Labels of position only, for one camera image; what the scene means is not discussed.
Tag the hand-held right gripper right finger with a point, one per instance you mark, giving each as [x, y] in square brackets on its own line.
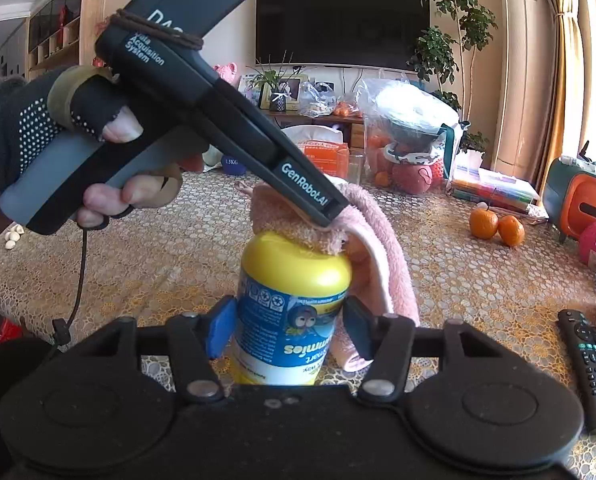
[358, 331]

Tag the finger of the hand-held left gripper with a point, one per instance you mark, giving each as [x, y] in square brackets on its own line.
[258, 175]
[303, 175]

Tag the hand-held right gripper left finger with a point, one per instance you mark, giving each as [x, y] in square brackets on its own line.
[220, 327]

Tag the yellow bottle with blue label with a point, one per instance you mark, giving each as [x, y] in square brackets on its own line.
[288, 270]

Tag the pink towel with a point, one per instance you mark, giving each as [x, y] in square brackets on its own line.
[373, 240]

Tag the person's left hand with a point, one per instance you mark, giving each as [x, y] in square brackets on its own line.
[38, 115]

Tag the purple dumbbell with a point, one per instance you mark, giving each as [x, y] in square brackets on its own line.
[231, 162]

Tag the orange tissue pack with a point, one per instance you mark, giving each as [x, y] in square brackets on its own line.
[325, 156]

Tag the wooden television cabinet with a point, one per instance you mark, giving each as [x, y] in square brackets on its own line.
[328, 130]

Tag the clear drinking glass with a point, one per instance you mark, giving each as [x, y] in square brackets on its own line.
[356, 167]

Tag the clear bag of snacks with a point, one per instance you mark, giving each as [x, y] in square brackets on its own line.
[315, 100]

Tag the small plant in black pot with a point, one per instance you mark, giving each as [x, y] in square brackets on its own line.
[278, 101]

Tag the clear bag of mandarins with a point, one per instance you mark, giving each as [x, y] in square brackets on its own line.
[347, 109]

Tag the pink bear toy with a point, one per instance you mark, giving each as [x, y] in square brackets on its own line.
[226, 72]

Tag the pastel photo card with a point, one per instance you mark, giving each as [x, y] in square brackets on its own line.
[250, 90]

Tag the plastic-covered grey bowl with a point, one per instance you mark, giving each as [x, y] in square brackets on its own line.
[408, 105]

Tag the dark green ribbon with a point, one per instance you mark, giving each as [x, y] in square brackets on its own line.
[450, 150]

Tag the black flat television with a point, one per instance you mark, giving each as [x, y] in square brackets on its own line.
[343, 22]

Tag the orange mandarin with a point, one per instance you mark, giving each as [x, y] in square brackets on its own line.
[511, 231]
[484, 223]

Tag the stack of colourful books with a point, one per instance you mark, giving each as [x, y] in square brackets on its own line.
[498, 187]

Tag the small white garlic cloves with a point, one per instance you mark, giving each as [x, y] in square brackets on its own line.
[13, 237]

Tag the tall green houseplant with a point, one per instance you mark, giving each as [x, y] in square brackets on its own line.
[465, 15]

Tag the black remote control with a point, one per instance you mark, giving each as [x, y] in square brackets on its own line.
[590, 360]

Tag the white standing air conditioner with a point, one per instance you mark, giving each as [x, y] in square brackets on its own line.
[525, 60]

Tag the green and orange desk organizer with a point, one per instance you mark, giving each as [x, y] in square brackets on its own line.
[585, 200]

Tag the yellow curtain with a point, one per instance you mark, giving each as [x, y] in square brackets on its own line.
[563, 60]

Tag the wooden photo frame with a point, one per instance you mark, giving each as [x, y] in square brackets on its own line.
[295, 90]

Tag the wooden wall shelf unit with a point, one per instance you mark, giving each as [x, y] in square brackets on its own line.
[63, 25]

